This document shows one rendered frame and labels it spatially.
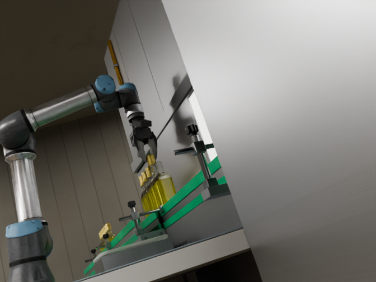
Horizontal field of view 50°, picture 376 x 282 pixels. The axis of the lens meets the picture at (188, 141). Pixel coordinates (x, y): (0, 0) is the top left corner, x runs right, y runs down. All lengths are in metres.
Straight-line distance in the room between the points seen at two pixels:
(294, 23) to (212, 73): 0.20
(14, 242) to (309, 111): 1.16
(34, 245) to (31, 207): 0.22
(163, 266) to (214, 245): 0.08
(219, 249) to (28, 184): 1.12
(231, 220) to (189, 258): 0.40
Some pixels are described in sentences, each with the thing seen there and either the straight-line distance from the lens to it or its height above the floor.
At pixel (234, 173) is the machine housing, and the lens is 0.63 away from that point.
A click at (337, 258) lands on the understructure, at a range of 0.50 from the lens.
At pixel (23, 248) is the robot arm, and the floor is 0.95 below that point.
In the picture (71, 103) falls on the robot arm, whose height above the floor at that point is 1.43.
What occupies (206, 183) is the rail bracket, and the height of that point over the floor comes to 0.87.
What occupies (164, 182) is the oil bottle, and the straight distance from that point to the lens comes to 1.53.
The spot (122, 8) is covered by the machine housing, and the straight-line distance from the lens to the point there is 2.24.
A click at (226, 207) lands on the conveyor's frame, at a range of 1.03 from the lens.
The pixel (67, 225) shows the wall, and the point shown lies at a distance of 4.62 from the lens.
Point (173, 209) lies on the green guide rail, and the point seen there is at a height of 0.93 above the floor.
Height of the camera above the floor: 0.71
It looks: 17 degrees up
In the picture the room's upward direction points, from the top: 19 degrees counter-clockwise
